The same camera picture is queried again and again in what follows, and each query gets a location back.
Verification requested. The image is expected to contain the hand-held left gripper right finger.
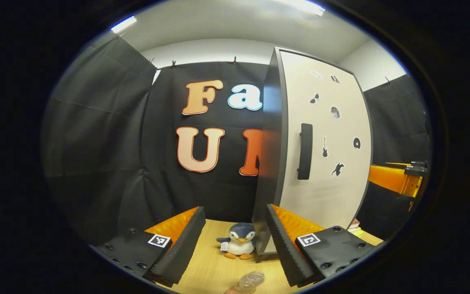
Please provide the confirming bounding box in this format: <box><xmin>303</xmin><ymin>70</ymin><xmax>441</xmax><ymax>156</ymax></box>
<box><xmin>265</xmin><ymin>203</ymin><xmax>379</xmax><ymax>288</ymax></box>

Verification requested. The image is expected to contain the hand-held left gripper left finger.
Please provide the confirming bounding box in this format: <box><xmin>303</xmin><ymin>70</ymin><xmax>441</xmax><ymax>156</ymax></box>
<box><xmin>89</xmin><ymin>206</ymin><xmax>207</xmax><ymax>288</ymax></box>

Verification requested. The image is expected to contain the clear plastic bottle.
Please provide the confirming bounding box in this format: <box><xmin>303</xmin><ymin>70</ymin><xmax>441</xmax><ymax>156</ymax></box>
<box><xmin>235</xmin><ymin>270</ymin><xmax>266</xmax><ymax>294</ymax></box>

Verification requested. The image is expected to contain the white cabinet door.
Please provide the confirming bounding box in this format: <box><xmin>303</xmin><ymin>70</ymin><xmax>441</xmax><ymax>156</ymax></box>
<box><xmin>278</xmin><ymin>48</ymin><xmax>373</xmax><ymax>254</ymax></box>

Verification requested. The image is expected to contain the black cabinet door handle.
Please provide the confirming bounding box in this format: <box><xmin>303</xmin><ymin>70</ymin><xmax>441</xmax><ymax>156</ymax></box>
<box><xmin>297</xmin><ymin>123</ymin><xmax>314</xmax><ymax>180</ymax></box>

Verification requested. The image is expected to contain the dark grey cabinet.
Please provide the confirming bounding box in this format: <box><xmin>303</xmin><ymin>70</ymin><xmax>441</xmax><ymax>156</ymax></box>
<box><xmin>252</xmin><ymin>47</ymin><xmax>289</xmax><ymax>256</ymax></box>

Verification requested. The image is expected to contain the penguin plush toy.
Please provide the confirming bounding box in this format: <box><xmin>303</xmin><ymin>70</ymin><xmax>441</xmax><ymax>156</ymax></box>
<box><xmin>216</xmin><ymin>223</ymin><xmax>257</xmax><ymax>260</ymax></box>

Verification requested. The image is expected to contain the black backdrop cloth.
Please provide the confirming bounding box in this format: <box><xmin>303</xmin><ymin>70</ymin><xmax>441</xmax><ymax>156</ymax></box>
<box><xmin>42</xmin><ymin>35</ymin><xmax>431</xmax><ymax>245</ymax></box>

